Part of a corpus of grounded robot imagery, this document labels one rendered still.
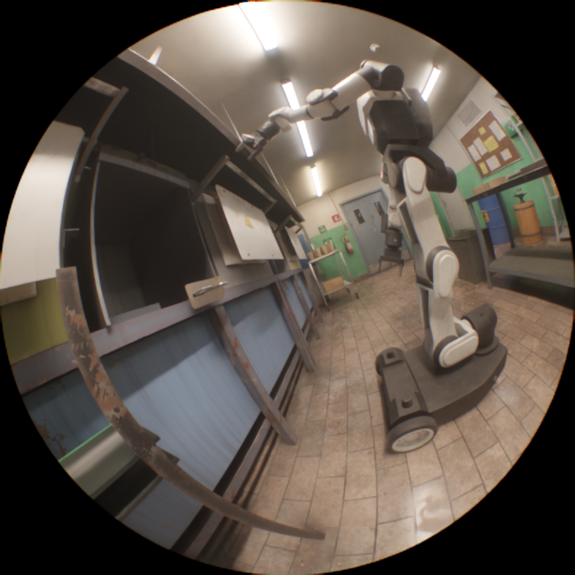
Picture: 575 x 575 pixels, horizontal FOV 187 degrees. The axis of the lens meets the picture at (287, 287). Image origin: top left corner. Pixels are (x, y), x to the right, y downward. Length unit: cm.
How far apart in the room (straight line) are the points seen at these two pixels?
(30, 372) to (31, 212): 26
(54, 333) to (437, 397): 109
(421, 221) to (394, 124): 37
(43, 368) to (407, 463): 104
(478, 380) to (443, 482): 40
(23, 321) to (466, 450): 122
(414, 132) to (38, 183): 100
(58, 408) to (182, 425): 35
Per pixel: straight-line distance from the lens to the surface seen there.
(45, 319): 45
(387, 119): 78
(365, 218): 492
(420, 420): 72
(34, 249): 37
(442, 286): 65
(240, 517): 37
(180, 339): 61
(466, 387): 84
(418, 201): 65
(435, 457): 86
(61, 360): 44
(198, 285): 59
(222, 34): 173
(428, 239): 67
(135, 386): 52
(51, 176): 47
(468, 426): 93
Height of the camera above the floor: 79
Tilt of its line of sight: 3 degrees down
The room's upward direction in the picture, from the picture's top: 23 degrees counter-clockwise
